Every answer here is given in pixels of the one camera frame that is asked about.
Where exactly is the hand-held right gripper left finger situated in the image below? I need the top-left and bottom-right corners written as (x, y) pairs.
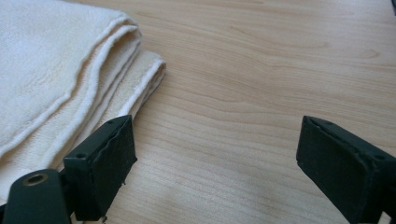
top-left (63, 114), bottom-right (138, 222)

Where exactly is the cream towel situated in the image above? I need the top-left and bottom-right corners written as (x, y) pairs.
top-left (0, 0), bottom-right (167, 205)

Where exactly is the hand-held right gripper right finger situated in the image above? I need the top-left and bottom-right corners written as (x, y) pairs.
top-left (295, 115), bottom-right (396, 224)

